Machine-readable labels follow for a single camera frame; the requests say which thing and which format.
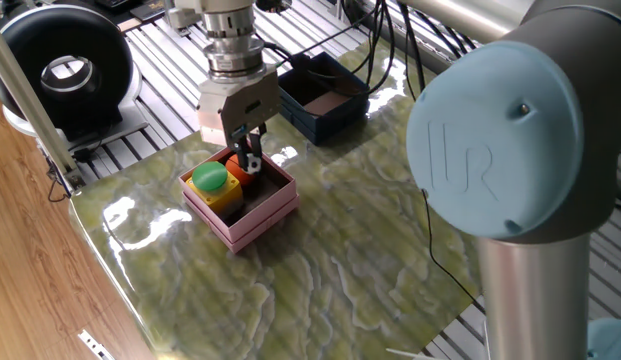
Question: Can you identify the dark blue cardboard box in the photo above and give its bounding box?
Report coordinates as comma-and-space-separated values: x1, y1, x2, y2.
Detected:
277, 51, 371, 146

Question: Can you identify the slanted aluminium frame post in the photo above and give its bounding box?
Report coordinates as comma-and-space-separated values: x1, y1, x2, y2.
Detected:
0, 17, 86, 189

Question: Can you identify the black ring shaped device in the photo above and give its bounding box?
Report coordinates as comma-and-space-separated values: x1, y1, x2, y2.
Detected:
0, 3, 144, 141

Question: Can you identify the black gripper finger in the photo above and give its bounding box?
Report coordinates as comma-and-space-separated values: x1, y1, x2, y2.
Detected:
248, 122, 269, 160
229, 133, 251, 174

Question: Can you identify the yellow box with green button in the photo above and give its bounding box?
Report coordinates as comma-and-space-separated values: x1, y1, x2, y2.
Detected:
184, 160, 245, 217

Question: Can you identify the pink cardboard box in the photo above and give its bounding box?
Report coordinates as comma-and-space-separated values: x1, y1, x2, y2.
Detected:
178, 144, 300, 254

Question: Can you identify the thin black base cable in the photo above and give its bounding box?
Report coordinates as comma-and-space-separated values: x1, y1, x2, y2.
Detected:
422, 188, 486, 314

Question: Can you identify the orange toy basketball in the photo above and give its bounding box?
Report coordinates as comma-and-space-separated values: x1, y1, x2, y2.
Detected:
224, 153, 256, 187

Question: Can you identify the white metal bracket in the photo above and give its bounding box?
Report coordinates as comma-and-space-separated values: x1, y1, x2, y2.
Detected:
78, 328, 116, 360

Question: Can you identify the grey aluminium table rail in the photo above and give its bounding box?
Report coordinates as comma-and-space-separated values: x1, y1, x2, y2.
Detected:
389, 19, 466, 76

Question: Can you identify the silver Schunk gripper body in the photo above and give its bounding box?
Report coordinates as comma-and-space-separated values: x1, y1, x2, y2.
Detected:
197, 69, 282, 151

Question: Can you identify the green marble pattern sheet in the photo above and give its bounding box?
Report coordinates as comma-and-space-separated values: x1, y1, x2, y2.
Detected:
68, 34, 484, 360

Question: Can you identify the black gripper cable bundle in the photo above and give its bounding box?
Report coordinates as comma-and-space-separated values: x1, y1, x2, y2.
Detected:
262, 0, 471, 101

